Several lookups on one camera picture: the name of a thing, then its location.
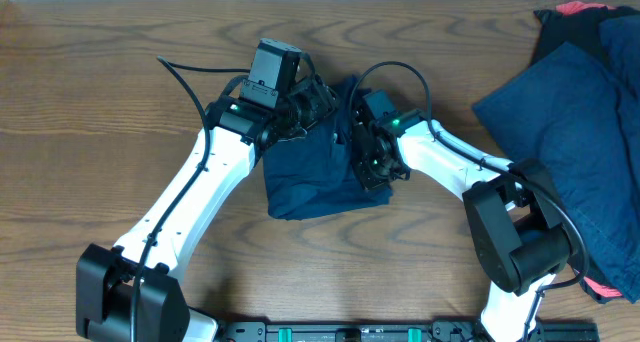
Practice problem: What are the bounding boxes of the dark blue shorts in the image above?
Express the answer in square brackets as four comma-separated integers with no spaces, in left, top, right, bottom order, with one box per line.
[262,75,393,220]

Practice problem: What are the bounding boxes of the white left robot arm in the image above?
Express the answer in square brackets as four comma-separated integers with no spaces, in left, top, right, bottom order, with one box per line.
[76,75,339,341]

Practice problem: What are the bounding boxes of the dark blue garment in pile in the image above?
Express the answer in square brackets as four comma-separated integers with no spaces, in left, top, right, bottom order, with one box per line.
[473,43,639,303]

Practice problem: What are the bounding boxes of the black garment in pile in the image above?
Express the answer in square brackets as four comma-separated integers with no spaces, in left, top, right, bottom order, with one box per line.
[530,6,639,67]

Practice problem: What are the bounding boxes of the red garment in pile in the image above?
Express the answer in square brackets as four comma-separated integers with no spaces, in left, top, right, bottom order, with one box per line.
[555,1,615,16]

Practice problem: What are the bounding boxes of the blue garment at right edge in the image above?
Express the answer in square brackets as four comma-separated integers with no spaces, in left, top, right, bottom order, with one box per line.
[600,15,639,148]

